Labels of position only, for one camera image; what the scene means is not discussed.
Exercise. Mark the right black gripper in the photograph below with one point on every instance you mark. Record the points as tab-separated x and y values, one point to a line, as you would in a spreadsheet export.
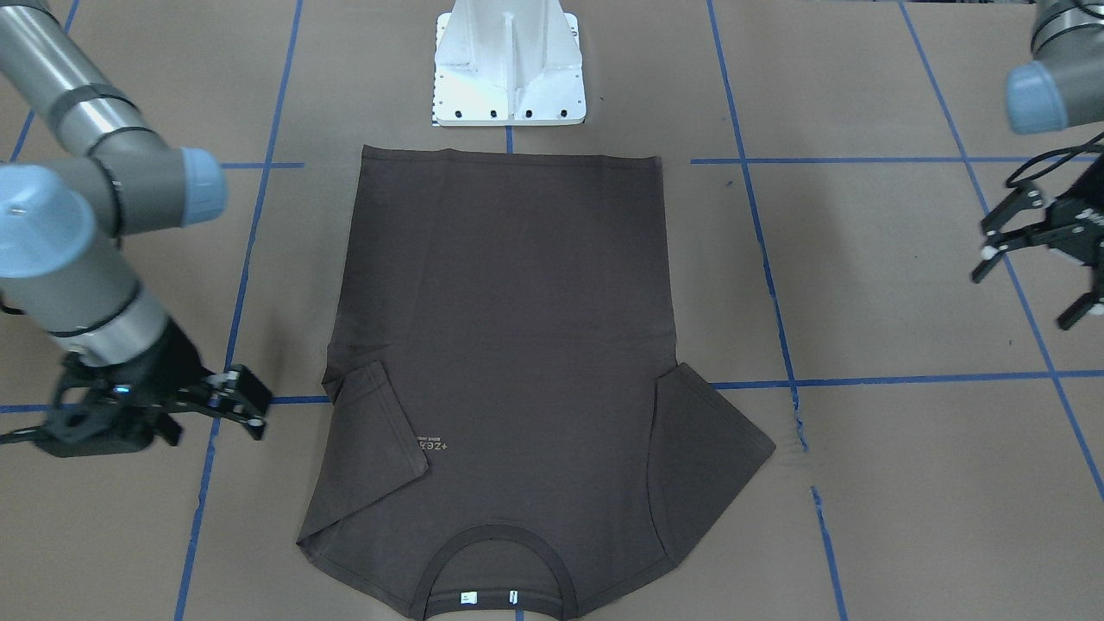
169	360

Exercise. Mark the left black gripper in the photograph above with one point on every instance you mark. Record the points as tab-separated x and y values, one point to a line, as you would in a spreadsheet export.
1088	205

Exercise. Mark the dark brown t-shirt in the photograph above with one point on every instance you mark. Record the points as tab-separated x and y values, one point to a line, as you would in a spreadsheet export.
511	426

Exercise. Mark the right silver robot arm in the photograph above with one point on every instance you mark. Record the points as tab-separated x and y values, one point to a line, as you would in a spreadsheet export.
63	220

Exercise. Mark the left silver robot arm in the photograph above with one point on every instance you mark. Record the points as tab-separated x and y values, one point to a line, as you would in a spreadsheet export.
1060	89

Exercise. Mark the white camera mast pedestal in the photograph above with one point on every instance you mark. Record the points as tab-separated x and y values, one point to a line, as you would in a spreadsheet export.
508	63

